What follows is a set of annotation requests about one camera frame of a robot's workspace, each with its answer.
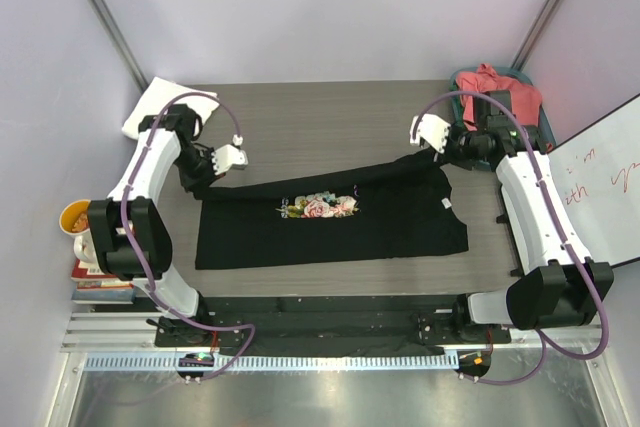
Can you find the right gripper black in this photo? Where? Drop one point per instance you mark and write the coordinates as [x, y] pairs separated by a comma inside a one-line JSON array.
[[448, 157]]

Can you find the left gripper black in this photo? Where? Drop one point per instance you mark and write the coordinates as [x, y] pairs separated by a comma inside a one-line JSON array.
[[198, 185]]

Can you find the black floral t shirt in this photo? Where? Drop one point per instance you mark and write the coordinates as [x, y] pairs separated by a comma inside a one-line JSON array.
[[399, 209]]

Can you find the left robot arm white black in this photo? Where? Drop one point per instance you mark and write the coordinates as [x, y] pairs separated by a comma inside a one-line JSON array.
[[130, 239]]

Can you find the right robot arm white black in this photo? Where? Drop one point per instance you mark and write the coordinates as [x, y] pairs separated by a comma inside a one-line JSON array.
[[560, 284]]

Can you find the bottom book in stack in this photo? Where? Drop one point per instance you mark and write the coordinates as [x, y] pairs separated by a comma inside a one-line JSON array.
[[102, 292]]

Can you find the pink crumpled t shirt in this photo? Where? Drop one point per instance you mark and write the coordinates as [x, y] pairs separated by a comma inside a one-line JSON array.
[[525, 99]]

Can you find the folded white t shirt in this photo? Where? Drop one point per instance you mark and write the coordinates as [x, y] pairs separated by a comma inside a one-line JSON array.
[[156, 96]]

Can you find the whiteboard with red writing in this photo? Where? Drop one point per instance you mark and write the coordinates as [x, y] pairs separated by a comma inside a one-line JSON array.
[[596, 173]]

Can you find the floral mug yellow inside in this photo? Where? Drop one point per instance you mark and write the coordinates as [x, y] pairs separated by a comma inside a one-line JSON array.
[[74, 222]]

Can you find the red top book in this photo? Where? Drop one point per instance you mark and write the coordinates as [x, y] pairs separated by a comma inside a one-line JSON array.
[[90, 272]]

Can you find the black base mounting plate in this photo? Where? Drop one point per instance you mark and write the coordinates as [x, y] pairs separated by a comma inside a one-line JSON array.
[[344, 325]]

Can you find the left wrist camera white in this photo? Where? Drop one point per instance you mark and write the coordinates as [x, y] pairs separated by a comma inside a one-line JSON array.
[[229, 156]]

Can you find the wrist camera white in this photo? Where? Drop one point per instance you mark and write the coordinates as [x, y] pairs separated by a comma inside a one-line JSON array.
[[229, 156], [430, 131]]

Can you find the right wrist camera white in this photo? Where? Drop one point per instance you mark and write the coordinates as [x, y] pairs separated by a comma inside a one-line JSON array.
[[430, 131]]

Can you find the aluminium rail frame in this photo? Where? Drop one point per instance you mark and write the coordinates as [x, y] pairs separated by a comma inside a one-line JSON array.
[[122, 330]]

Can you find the white slotted cable duct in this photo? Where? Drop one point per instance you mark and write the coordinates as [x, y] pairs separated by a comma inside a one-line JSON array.
[[200, 361]]

